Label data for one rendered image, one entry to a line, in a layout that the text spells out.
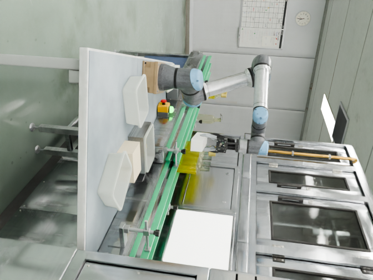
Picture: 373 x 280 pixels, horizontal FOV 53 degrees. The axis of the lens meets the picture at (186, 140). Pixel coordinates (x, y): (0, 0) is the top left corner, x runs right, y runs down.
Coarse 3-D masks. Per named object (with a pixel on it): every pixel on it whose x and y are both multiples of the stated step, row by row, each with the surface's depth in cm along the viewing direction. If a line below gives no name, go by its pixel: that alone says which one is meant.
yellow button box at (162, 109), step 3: (159, 102) 246; (165, 102) 246; (168, 102) 246; (159, 105) 242; (162, 105) 242; (165, 105) 242; (168, 105) 242; (159, 108) 242; (162, 108) 241; (165, 108) 241; (168, 108) 243; (159, 111) 243; (162, 111) 242; (165, 111) 242; (159, 114) 244; (162, 114) 244; (165, 114) 243; (168, 114) 244
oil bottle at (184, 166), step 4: (180, 164) 218; (184, 164) 218; (188, 164) 218; (192, 164) 218; (196, 164) 218; (200, 164) 220; (180, 168) 219; (184, 168) 218; (188, 168) 218; (192, 168) 218; (196, 168) 217; (200, 168) 218; (180, 172) 221; (184, 172) 220; (188, 172) 219; (192, 172) 219; (196, 172) 218
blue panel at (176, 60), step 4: (148, 56) 357; (152, 56) 357; (156, 56) 357; (160, 56) 357; (160, 60) 348; (164, 60) 348; (168, 60) 348; (172, 60) 348; (176, 60) 348; (180, 60) 348; (184, 60) 348; (176, 64) 337; (180, 64) 337
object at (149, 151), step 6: (150, 126) 194; (150, 132) 200; (144, 138) 185; (150, 138) 202; (144, 144) 185; (150, 144) 204; (144, 150) 187; (150, 150) 206; (144, 156) 190; (150, 156) 207; (150, 162) 202
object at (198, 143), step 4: (200, 132) 212; (196, 136) 199; (200, 136) 200; (192, 140) 190; (196, 140) 189; (200, 140) 189; (204, 140) 197; (192, 144) 190; (196, 144) 190; (200, 144) 189; (204, 144) 200; (192, 148) 190; (196, 148) 190; (200, 148) 190
